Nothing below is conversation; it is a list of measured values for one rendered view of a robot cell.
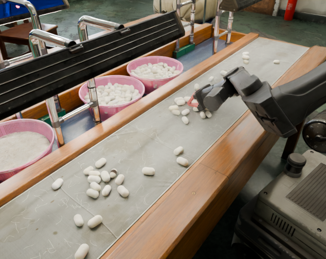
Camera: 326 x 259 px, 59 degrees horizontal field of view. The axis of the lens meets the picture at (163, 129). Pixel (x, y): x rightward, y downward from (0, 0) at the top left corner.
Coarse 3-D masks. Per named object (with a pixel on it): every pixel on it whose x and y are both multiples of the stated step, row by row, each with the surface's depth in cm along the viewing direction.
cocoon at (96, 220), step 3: (96, 216) 68; (99, 216) 68; (90, 219) 68; (93, 219) 68; (96, 219) 68; (99, 219) 68; (90, 222) 67; (93, 222) 67; (96, 222) 68; (99, 222) 68; (90, 225) 67; (93, 225) 67; (96, 225) 68
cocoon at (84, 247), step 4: (84, 244) 63; (80, 248) 62; (84, 248) 62; (88, 248) 62; (76, 252) 61; (80, 252) 61; (84, 252) 61; (76, 256) 60; (80, 256) 60; (84, 256) 61
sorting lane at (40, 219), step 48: (288, 48) 163; (240, 96) 119; (96, 144) 93; (144, 144) 93; (192, 144) 93; (48, 192) 77; (144, 192) 77; (0, 240) 66; (48, 240) 66; (96, 240) 66
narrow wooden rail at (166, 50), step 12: (204, 24) 192; (204, 36) 190; (168, 48) 162; (132, 60) 143; (108, 72) 132; (120, 72) 138; (60, 96) 115; (72, 96) 120; (36, 108) 108; (72, 108) 122
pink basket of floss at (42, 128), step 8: (16, 120) 100; (24, 120) 100; (32, 120) 100; (8, 128) 100; (24, 128) 101; (32, 128) 101; (40, 128) 100; (48, 128) 97; (0, 136) 99; (48, 136) 98; (48, 152) 89; (32, 160) 83; (16, 168) 80; (24, 168) 83; (0, 176) 81; (8, 176) 82
